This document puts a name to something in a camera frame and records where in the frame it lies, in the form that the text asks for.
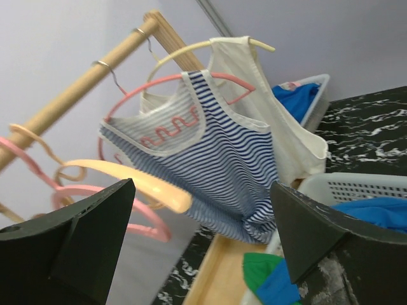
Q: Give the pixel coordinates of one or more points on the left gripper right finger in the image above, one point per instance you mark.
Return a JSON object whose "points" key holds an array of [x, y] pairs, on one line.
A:
{"points": [[335, 258]]}

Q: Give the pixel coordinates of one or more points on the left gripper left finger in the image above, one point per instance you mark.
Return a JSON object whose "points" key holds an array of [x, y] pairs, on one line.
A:
{"points": [[66, 257]]}

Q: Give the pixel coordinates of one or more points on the blue tank top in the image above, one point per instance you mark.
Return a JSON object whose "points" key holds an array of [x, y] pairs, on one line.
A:
{"points": [[389, 213]]}

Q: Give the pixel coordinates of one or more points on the green tank top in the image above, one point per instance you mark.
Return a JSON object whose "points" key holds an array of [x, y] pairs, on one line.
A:
{"points": [[257, 267]]}

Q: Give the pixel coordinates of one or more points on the cream wooden hanger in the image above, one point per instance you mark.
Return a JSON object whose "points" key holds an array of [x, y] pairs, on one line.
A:
{"points": [[164, 194]]}

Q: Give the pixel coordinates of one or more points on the pink plastic hanger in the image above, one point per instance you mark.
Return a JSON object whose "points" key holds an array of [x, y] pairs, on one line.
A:
{"points": [[65, 197]]}

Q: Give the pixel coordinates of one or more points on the blue white striped top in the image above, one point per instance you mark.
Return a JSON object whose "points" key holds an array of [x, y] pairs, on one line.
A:
{"points": [[197, 142]]}

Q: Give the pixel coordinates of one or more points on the white tank top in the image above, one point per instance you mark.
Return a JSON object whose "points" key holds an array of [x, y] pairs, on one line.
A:
{"points": [[298, 152]]}

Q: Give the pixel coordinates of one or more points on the white plastic basket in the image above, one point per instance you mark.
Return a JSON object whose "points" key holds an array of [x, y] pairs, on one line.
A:
{"points": [[334, 188]]}

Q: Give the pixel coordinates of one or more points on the wooden clothes rack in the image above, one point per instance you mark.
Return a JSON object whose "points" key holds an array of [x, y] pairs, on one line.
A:
{"points": [[210, 270]]}

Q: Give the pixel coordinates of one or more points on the white basket with clothes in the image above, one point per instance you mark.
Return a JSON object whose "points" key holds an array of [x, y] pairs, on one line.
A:
{"points": [[320, 104]]}

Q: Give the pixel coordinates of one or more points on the blue folded cloth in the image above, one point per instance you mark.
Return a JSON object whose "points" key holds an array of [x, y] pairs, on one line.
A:
{"points": [[296, 99]]}

